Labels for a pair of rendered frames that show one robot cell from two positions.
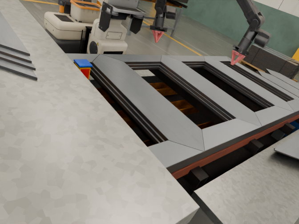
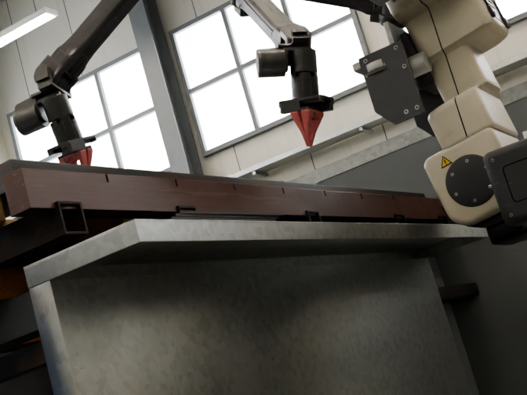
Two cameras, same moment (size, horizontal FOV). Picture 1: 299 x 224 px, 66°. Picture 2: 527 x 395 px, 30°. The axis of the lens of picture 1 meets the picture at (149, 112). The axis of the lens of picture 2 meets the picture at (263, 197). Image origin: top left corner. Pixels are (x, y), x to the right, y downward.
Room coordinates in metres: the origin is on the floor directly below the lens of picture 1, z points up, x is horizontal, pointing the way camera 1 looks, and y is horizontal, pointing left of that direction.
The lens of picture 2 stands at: (3.44, -0.39, 0.42)
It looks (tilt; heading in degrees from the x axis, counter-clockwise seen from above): 12 degrees up; 169
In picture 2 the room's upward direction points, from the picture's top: 16 degrees counter-clockwise
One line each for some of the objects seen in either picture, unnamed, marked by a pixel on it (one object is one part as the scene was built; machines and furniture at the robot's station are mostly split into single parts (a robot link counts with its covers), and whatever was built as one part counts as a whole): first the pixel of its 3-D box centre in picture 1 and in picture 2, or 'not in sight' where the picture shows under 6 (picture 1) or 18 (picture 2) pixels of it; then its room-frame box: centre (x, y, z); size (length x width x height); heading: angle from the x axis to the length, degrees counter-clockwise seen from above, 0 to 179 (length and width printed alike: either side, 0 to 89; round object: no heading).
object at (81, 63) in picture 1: (82, 64); not in sight; (0.88, 0.34, 0.88); 0.06 x 0.06 x 0.02; 49
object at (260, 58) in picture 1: (271, 64); not in sight; (5.39, -2.20, 0.26); 1.20 x 0.80 x 0.53; 54
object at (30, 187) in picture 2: not in sight; (299, 204); (1.46, 0.07, 0.80); 1.62 x 0.04 x 0.06; 139
